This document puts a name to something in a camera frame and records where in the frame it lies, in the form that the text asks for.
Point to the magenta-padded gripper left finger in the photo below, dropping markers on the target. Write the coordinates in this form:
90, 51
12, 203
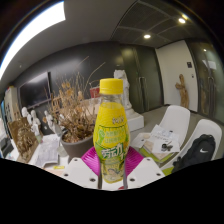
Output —
76, 171

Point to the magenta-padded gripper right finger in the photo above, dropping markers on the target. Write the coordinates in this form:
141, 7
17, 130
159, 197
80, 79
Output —
146, 171

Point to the yellow drink bottle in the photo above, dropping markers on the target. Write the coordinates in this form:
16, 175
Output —
111, 133

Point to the small yellow tag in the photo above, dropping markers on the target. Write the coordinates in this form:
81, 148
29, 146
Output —
59, 167

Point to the light wooden drawing board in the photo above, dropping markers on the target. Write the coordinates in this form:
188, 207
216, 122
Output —
53, 171

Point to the grey pot with dried plant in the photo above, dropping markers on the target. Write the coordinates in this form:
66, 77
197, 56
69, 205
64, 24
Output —
76, 146

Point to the clear plastic container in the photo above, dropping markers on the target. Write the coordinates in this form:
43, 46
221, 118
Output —
48, 151

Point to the stack of papers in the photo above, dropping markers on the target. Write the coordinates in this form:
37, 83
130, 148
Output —
160, 138

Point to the black backpack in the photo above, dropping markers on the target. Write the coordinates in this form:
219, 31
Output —
196, 153

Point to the white chair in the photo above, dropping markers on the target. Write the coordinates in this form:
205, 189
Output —
176, 118
210, 128

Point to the white figurines group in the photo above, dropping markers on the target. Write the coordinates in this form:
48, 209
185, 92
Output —
33, 120

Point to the white stone statue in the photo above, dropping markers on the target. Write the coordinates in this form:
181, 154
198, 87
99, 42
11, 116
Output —
126, 90

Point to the wooden figure sculpture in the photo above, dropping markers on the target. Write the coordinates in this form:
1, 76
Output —
182, 91

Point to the white cabinet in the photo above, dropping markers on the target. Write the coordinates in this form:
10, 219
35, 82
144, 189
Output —
11, 103

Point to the black wall screen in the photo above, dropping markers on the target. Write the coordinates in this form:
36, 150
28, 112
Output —
35, 90

